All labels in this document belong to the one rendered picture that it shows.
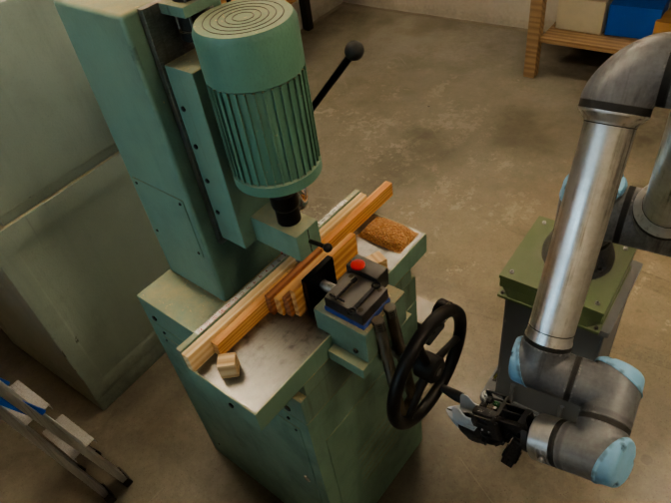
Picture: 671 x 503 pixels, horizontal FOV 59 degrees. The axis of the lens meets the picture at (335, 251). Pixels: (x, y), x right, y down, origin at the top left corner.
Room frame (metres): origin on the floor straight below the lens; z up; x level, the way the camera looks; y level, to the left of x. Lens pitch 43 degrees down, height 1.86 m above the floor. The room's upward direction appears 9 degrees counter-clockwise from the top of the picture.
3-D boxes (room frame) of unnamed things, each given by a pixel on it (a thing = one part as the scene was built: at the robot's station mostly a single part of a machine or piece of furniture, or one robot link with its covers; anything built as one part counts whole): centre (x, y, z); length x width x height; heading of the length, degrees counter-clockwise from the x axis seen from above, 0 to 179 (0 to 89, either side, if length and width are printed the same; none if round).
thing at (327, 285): (0.87, 0.02, 0.95); 0.09 x 0.07 x 0.09; 135
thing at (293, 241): (0.99, 0.10, 1.03); 0.14 x 0.07 x 0.09; 45
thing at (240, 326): (1.00, 0.05, 0.92); 0.62 x 0.02 x 0.04; 135
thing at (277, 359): (0.88, 0.03, 0.87); 0.61 x 0.30 x 0.06; 135
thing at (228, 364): (0.74, 0.25, 0.92); 0.04 x 0.03 x 0.04; 88
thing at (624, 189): (1.13, -0.68, 0.83); 0.17 x 0.15 x 0.18; 53
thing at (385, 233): (1.07, -0.13, 0.91); 0.12 x 0.09 x 0.03; 45
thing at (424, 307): (1.06, -0.20, 0.58); 0.12 x 0.08 x 0.08; 45
